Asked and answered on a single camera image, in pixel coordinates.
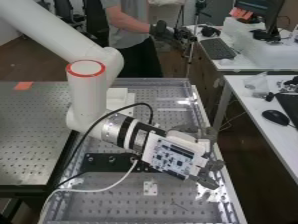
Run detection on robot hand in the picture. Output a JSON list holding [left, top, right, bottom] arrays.
[[140, 124, 227, 191]]

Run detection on small white square plate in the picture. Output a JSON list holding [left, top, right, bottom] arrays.
[[142, 180, 160, 197]]

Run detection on black plate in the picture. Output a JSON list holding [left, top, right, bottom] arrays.
[[84, 152, 162, 174]]

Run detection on clear box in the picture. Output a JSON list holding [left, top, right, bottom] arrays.
[[38, 78, 247, 224]]

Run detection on white desk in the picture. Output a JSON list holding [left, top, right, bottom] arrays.
[[211, 73, 298, 188], [187, 16, 298, 74]]

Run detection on small white box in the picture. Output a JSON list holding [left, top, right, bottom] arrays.
[[105, 87, 137, 112]]

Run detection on black computer mouse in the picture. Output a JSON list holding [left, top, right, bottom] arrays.
[[261, 109, 291, 127]]

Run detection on clear plastic bag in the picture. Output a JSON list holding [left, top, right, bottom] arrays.
[[242, 71, 271, 100]]

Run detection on black keyboard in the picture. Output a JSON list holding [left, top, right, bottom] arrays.
[[274, 92, 298, 130], [198, 37, 238, 61]]

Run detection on black tripod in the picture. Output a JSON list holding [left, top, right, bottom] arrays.
[[176, 0, 213, 78]]

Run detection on black headphones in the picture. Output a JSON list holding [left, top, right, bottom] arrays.
[[201, 25, 222, 38]]

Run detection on person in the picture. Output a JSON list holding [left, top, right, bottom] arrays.
[[84, 0, 178, 79]]

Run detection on orange tape patch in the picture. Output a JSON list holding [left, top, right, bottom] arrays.
[[12, 81, 34, 92]]

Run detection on orange sticky notes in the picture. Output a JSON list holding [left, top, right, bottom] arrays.
[[229, 7, 254, 20]]

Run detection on black computer monitor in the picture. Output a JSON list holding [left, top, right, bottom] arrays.
[[231, 0, 286, 43]]

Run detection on black office chair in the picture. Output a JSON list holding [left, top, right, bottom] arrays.
[[52, 0, 88, 32]]

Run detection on white cable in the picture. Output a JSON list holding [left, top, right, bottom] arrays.
[[36, 159, 138, 224]]

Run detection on black cable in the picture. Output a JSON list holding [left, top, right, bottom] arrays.
[[54, 102, 156, 189]]

